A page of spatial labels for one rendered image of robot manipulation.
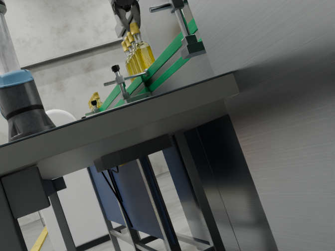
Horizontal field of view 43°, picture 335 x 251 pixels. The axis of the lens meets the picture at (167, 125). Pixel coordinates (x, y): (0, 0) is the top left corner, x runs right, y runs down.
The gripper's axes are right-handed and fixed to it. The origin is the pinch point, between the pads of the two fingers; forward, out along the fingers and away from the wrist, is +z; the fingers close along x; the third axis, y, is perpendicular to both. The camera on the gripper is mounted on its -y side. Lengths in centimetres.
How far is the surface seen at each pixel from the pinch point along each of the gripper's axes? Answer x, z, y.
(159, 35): -11.9, 4.0, 7.8
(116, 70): 15.1, 17.5, -11.0
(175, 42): 3.8, 20.9, -42.7
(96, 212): 9, 86, 274
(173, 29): -12.0, 7.4, -8.2
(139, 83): 6.3, 22.7, -2.4
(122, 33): -14, -17, 62
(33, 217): 92, 109, 1085
